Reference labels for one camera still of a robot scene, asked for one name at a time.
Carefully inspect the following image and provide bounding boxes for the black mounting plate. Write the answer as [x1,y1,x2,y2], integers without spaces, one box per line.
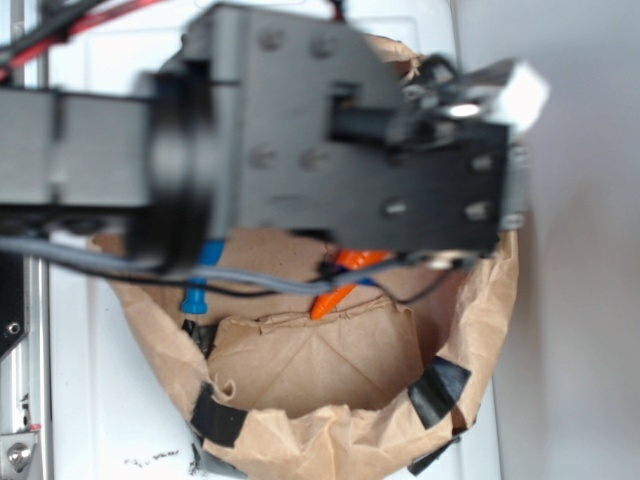
[0,253,27,360]

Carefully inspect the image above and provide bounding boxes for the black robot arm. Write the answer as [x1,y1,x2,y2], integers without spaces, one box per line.
[1,4,549,270]

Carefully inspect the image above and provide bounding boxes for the white plastic tray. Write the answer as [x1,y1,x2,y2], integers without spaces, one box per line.
[49,1,502,479]

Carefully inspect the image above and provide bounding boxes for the brown paper bag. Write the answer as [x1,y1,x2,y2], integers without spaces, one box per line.
[88,33,519,480]

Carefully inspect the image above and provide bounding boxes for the aluminium frame rail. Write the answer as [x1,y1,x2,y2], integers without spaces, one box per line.
[0,0,53,480]

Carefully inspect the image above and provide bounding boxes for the red and black wires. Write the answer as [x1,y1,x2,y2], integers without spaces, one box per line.
[0,0,166,81]

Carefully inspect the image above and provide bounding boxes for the orange toy carrot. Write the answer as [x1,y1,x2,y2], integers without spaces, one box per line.
[310,249,389,320]

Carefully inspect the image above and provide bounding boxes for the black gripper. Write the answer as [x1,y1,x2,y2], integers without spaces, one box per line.
[182,4,549,258]

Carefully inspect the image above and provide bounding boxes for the blue toy bottle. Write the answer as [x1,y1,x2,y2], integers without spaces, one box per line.
[180,240,225,315]

